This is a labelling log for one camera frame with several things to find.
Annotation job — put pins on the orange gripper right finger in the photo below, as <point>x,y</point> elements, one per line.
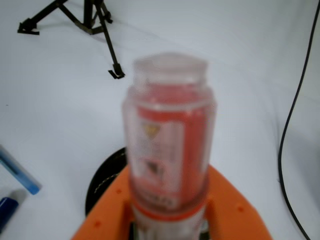
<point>229,214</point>

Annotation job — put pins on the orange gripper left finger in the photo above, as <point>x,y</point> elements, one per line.
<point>112,215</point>

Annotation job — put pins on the blue capped marker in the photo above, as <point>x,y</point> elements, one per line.
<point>9,205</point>

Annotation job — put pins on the red marker with clear cap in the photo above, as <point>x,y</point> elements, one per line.
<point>169,116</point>

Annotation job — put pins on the black mesh pen holder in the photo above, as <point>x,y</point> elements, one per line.
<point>103,177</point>

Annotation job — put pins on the light blue capped pen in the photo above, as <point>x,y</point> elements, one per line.
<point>19,172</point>

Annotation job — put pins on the black camera tripod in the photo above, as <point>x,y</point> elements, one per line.
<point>95,19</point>

